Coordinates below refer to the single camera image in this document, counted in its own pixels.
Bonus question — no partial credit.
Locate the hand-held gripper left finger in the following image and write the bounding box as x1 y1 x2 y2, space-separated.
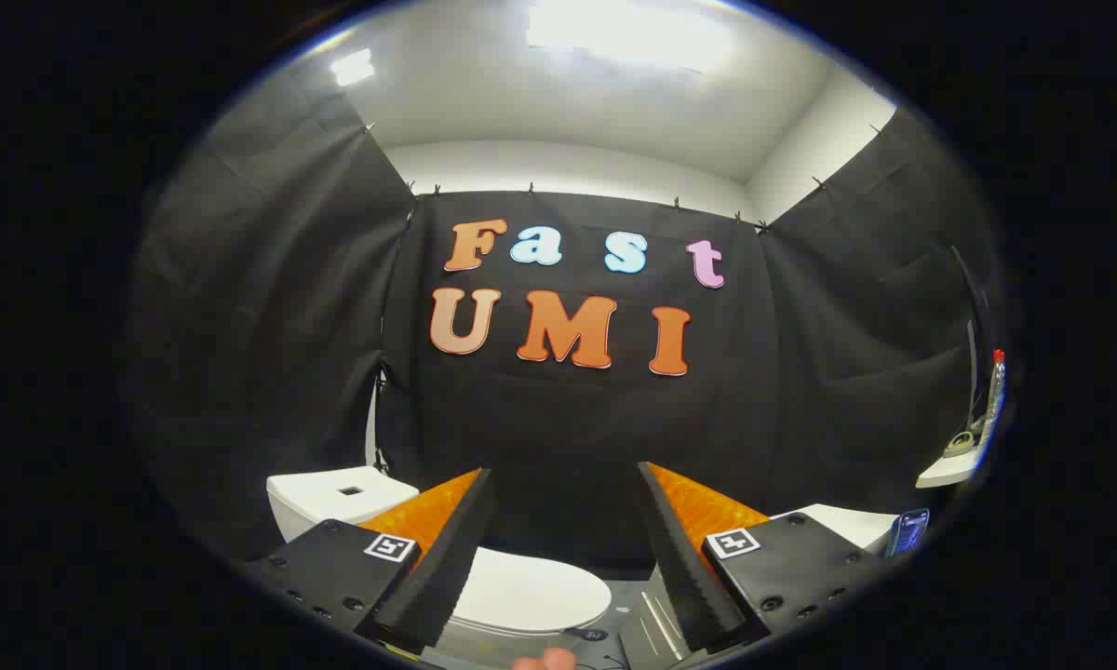
242 468 499 652

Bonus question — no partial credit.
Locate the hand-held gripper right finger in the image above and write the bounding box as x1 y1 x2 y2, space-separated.
638 462 895 652

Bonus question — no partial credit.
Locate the white toilet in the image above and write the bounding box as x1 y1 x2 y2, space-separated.
267 466 613 657

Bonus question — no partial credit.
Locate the thin black stand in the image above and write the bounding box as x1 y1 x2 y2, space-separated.
369 361 394 476

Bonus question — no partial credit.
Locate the white table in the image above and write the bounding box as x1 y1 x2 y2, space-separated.
771 503 900 552

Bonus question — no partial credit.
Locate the black backdrop cloth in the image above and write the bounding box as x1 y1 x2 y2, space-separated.
126 70 1006 578

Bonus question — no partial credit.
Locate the blue phone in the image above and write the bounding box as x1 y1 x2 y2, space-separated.
887 508 931 558

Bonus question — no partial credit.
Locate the clear bottle red cap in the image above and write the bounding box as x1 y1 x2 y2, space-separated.
980 349 1007 449

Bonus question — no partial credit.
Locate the small ceiling light panel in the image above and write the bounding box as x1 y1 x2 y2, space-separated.
330 48 376 87

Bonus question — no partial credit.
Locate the large ceiling light panel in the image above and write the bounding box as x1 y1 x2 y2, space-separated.
526 0 736 74

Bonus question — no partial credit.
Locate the white wall shelf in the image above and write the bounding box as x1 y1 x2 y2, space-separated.
915 450 980 490

